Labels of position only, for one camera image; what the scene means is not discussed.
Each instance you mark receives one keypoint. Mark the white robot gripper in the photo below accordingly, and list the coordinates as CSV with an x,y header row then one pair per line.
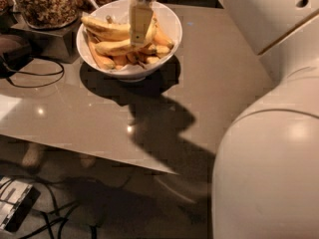
x,y
141,13

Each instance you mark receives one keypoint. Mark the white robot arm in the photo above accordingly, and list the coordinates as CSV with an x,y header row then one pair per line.
x,y
265,177

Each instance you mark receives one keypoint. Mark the white ceramic bowl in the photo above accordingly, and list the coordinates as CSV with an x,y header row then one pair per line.
x,y
118,12

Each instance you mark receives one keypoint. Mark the small bottom banana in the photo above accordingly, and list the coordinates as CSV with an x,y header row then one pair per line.
x,y
141,58

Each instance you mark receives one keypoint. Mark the dark square jar stand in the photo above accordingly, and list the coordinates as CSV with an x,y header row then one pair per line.
x,y
58,44

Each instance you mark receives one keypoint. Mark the glass jar of nuts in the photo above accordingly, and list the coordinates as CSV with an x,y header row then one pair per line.
x,y
48,14

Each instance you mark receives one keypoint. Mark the dark round object left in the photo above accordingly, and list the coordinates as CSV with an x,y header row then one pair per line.
x,y
15,53

